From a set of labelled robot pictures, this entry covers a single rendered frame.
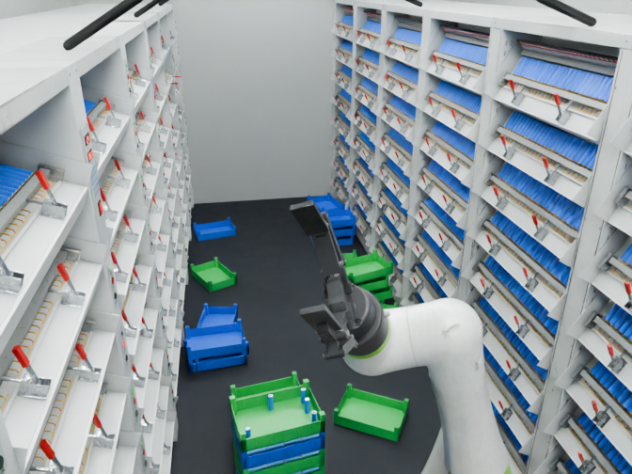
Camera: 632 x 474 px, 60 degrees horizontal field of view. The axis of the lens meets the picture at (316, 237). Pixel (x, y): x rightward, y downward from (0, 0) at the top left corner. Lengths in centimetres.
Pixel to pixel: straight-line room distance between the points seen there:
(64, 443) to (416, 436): 177
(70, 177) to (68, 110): 14
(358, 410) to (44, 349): 187
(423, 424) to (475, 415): 169
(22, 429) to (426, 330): 61
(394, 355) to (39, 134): 83
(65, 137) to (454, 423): 94
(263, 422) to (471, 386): 123
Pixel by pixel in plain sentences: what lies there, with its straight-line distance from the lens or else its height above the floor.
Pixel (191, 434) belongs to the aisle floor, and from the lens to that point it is 266.
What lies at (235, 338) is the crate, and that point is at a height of 8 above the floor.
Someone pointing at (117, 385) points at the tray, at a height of 90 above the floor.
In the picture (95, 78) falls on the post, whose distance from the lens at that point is 194.
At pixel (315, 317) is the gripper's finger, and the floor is 150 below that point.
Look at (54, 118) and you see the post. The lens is 125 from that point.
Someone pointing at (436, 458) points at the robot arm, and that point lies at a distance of 136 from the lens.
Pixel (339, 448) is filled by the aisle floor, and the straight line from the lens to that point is 255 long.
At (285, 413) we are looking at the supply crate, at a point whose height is 40.
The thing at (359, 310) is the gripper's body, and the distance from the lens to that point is 77.
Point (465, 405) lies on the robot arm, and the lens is 99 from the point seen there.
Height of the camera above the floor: 184
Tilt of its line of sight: 25 degrees down
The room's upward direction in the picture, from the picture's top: straight up
